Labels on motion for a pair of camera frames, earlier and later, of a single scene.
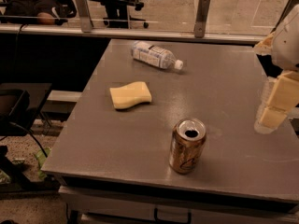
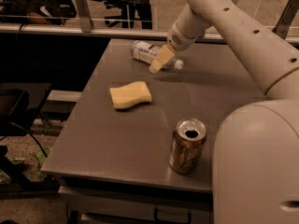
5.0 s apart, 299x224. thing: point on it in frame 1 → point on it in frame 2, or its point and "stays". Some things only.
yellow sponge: (131, 94) stays
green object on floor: (41, 159) stays
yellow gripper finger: (284, 97) → (164, 55)
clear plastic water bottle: (155, 55) stays
